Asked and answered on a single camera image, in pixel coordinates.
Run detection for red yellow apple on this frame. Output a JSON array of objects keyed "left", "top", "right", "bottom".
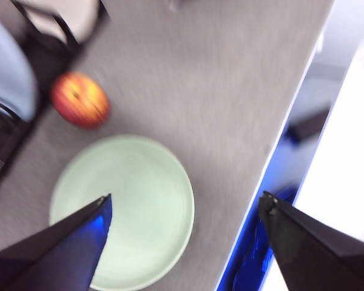
[{"left": 50, "top": 72, "right": 111, "bottom": 130}]

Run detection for green plate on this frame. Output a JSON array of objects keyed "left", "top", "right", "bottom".
[{"left": 49, "top": 135, "right": 196, "bottom": 291}]

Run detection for blue plate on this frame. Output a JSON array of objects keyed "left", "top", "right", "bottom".
[{"left": 0, "top": 12, "right": 39, "bottom": 122}]

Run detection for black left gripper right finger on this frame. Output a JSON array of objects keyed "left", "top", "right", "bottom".
[{"left": 258, "top": 190, "right": 364, "bottom": 291}]

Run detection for black plate rack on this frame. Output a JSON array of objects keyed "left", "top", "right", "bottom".
[{"left": 0, "top": 0, "right": 110, "bottom": 201}]

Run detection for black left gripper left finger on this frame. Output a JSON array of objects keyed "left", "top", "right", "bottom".
[{"left": 0, "top": 193, "right": 113, "bottom": 291}]

